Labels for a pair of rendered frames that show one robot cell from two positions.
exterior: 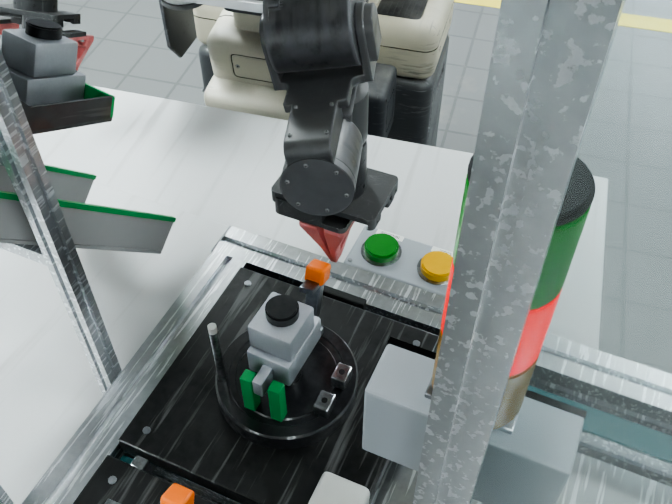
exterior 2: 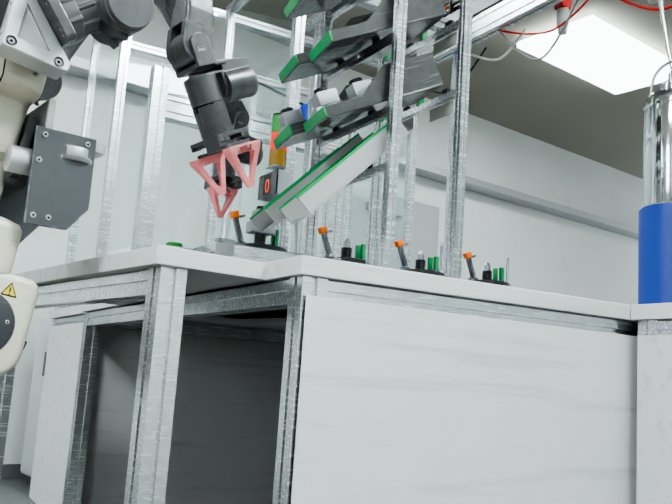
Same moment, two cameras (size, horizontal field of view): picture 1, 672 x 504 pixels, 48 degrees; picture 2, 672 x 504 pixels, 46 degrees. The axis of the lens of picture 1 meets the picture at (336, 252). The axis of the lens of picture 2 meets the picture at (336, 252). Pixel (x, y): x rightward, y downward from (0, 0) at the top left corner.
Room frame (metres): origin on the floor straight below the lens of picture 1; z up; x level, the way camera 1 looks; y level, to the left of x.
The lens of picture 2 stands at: (1.87, 1.37, 0.68)
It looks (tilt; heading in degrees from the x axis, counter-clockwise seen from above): 9 degrees up; 216
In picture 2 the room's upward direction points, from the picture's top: 4 degrees clockwise
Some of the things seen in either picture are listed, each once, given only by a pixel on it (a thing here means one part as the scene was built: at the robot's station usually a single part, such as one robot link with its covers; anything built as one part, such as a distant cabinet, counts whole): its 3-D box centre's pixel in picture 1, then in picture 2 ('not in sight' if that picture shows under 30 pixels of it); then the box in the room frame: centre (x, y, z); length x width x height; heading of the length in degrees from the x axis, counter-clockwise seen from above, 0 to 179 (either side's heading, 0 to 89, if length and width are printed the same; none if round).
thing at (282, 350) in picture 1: (278, 338); (264, 221); (0.40, 0.05, 1.06); 0.08 x 0.04 x 0.07; 154
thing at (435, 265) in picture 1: (437, 268); not in sight; (0.57, -0.12, 0.96); 0.04 x 0.04 x 0.02
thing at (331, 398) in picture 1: (324, 404); not in sight; (0.37, 0.01, 1.00); 0.02 x 0.01 x 0.02; 156
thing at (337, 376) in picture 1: (341, 376); not in sight; (0.40, -0.01, 1.00); 0.02 x 0.01 x 0.02; 156
